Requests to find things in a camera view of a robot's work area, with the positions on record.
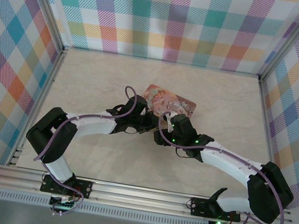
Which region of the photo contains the small green circuit board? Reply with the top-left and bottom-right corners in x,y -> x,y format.
48,193 -> 79,213

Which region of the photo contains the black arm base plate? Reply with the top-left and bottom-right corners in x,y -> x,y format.
187,196 -> 244,224
39,172 -> 95,201

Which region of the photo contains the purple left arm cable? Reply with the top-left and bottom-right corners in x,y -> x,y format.
24,71 -> 146,224

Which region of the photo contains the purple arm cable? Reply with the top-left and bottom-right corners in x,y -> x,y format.
24,71 -> 146,224
141,111 -> 299,224

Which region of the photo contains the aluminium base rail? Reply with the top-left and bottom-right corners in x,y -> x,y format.
0,163 -> 299,224

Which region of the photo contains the aluminium floor side rail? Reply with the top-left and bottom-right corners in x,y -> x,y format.
6,40 -> 71,173

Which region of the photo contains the slotted grey cable duct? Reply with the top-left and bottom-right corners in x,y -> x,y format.
0,186 -> 212,224

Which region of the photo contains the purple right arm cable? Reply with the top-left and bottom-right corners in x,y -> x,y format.
141,111 -> 299,224

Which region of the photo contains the aluminium frame corner post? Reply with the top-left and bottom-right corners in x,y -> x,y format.
12,0 -> 79,54
257,0 -> 299,89

